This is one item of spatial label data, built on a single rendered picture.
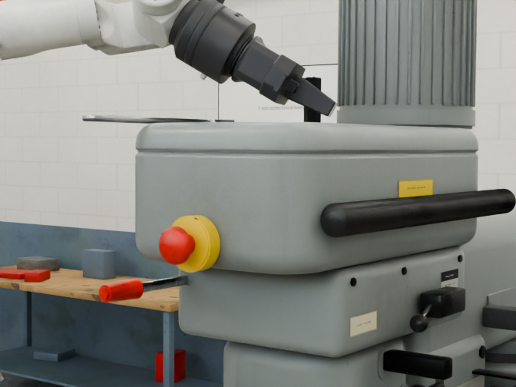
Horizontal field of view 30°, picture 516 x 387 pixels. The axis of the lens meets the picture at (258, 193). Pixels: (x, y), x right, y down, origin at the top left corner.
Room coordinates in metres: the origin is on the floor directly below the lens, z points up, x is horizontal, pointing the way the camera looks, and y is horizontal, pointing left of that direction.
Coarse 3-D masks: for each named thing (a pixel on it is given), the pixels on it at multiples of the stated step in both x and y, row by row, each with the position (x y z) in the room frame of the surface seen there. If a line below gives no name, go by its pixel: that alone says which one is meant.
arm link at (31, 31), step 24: (24, 0) 1.20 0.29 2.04; (48, 0) 1.20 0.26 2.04; (72, 0) 1.20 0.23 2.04; (0, 24) 1.18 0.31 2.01; (24, 24) 1.18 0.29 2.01; (48, 24) 1.19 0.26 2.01; (72, 24) 1.20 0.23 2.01; (0, 48) 1.19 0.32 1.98; (24, 48) 1.20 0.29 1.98; (48, 48) 1.21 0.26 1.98
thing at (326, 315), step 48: (192, 288) 1.16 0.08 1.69; (240, 288) 1.12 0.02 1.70; (288, 288) 1.08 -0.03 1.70; (336, 288) 1.04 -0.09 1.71; (384, 288) 1.12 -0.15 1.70; (432, 288) 1.22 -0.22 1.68; (240, 336) 1.12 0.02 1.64; (288, 336) 1.08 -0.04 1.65; (336, 336) 1.04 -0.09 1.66; (384, 336) 1.12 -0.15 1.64
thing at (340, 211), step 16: (464, 192) 1.22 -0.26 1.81; (480, 192) 1.25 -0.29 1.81; (496, 192) 1.28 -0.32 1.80; (336, 208) 0.96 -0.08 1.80; (352, 208) 0.98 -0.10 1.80; (368, 208) 1.00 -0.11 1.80; (384, 208) 1.02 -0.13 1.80; (400, 208) 1.05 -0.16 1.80; (416, 208) 1.08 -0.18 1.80; (432, 208) 1.11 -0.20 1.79; (448, 208) 1.15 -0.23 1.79; (464, 208) 1.18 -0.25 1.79; (480, 208) 1.23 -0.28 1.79; (496, 208) 1.27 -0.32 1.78; (512, 208) 1.32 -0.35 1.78; (336, 224) 0.96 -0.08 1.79; (352, 224) 0.97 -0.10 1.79; (368, 224) 0.99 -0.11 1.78; (384, 224) 1.02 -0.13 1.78; (400, 224) 1.06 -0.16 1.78; (416, 224) 1.09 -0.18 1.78
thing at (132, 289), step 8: (128, 280) 1.08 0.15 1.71; (136, 280) 1.09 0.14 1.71; (152, 280) 1.12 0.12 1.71; (160, 280) 1.13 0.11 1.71; (168, 280) 1.13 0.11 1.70; (176, 280) 1.14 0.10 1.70; (184, 280) 1.16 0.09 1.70; (104, 288) 1.05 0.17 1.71; (112, 288) 1.06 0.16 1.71; (120, 288) 1.06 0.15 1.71; (128, 288) 1.07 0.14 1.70; (136, 288) 1.08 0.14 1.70; (144, 288) 1.10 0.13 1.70; (152, 288) 1.11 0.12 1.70; (160, 288) 1.12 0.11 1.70; (104, 296) 1.05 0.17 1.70; (112, 296) 1.05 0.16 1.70; (120, 296) 1.06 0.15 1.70; (128, 296) 1.07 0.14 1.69; (136, 296) 1.08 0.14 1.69
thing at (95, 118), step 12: (84, 120) 1.06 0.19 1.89; (96, 120) 1.05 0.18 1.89; (108, 120) 1.07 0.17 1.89; (120, 120) 1.08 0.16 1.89; (132, 120) 1.10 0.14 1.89; (144, 120) 1.12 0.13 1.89; (156, 120) 1.13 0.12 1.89; (168, 120) 1.15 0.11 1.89; (180, 120) 1.17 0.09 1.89; (192, 120) 1.19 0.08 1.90; (204, 120) 1.21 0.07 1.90; (216, 120) 1.21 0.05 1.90; (228, 120) 1.23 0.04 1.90
